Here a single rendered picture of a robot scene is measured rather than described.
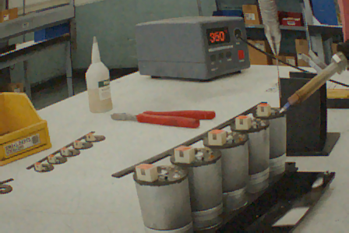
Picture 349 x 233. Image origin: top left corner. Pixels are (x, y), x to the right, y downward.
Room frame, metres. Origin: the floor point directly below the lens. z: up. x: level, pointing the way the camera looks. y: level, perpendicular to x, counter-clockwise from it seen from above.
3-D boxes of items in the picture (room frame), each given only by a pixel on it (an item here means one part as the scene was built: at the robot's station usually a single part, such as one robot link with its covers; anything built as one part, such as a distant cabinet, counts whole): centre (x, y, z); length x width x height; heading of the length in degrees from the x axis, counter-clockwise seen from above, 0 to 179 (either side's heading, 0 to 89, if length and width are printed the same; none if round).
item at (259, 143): (0.29, -0.04, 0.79); 0.02 x 0.02 x 0.05
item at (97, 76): (0.67, 0.10, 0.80); 0.03 x 0.03 x 0.10
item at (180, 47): (0.86, -0.04, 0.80); 0.15 x 0.12 x 0.10; 42
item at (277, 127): (0.31, -0.06, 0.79); 0.02 x 0.02 x 0.05
